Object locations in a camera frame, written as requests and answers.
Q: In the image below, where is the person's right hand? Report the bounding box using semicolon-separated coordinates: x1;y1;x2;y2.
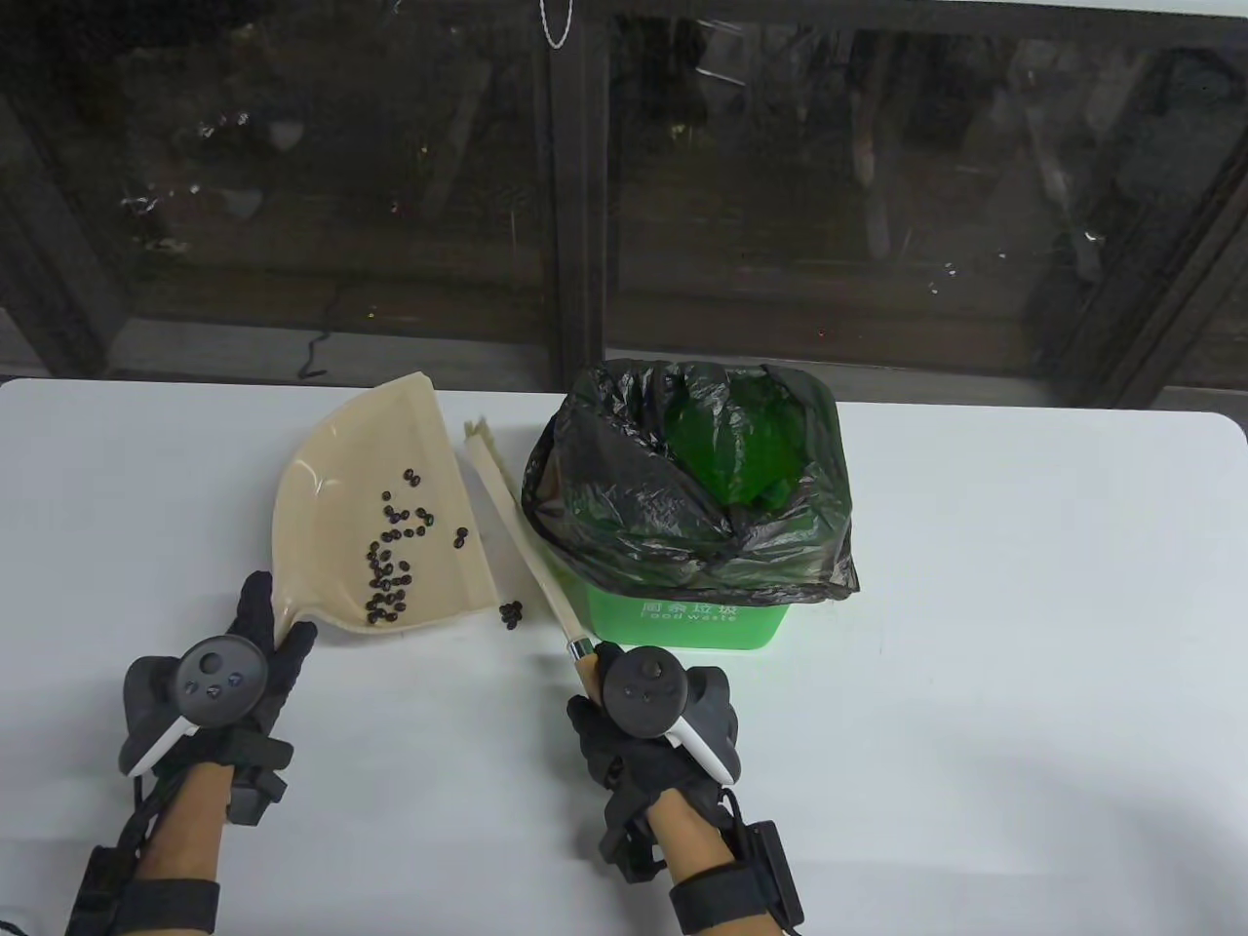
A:
567;682;727;812

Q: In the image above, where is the person's left hand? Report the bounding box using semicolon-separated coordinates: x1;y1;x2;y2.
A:
151;570;320;781

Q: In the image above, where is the beige brush with wooden handle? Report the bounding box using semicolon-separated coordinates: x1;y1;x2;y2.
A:
463;417;605;703

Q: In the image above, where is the green food waste bin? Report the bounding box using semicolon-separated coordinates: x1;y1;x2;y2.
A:
570;366;839;649

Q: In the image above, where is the pile of coffee beans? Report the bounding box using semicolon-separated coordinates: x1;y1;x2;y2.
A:
366;468;525;631

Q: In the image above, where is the beige plastic dustpan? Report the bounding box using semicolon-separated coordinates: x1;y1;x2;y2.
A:
271;370;500;649

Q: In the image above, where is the black plastic garbage bag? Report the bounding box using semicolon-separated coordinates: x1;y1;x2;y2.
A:
522;359;861;605

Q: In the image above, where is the person's right forearm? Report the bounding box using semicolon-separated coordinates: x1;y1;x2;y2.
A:
643;790;752;936

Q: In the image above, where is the person's left forearm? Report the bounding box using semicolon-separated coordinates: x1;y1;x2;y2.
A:
136;760;240;936

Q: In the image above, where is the black and white hand controller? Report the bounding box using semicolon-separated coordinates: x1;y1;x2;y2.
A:
598;643;739;786
119;636;271;778

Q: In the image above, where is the black glove sensor module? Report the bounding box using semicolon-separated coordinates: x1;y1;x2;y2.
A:
598;790;669;883
229;770;292;828

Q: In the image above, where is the white table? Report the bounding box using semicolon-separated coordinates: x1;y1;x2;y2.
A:
0;378;1248;936

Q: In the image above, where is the dark framed glass window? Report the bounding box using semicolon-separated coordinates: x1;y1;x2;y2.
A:
0;0;1248;409

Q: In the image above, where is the black wrist strap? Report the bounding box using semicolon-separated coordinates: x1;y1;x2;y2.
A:
112;877;220;936
668;868;771;932

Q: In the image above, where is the black cable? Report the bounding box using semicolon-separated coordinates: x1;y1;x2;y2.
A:
117;770;172;859

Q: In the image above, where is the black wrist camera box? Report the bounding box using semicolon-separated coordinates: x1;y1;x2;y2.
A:
68;846;123;936
746;821;805;927

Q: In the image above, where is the thin black wire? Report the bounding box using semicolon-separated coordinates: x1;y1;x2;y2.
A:
297;283;337;379

